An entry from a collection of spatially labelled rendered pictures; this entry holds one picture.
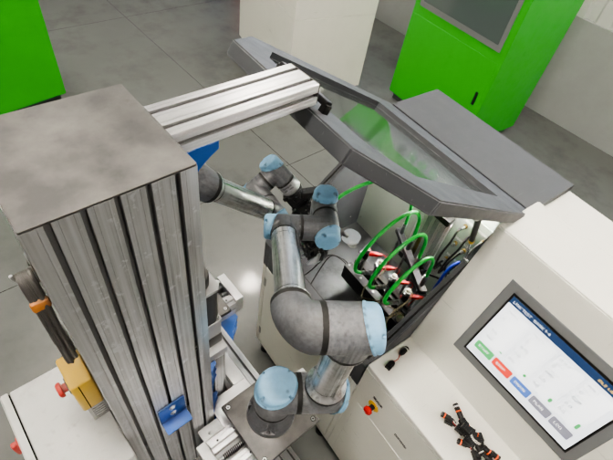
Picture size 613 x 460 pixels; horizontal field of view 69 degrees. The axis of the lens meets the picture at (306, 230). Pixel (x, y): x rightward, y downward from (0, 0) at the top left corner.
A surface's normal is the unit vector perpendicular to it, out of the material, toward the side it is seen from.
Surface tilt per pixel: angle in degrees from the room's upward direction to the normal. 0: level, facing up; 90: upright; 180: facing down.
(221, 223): 0
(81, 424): 0
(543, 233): 0
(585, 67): 90
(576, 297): 76
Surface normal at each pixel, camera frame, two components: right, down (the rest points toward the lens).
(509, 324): -0.75, 0.20
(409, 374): 0.13, -0.66
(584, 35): -0.76, 0.42
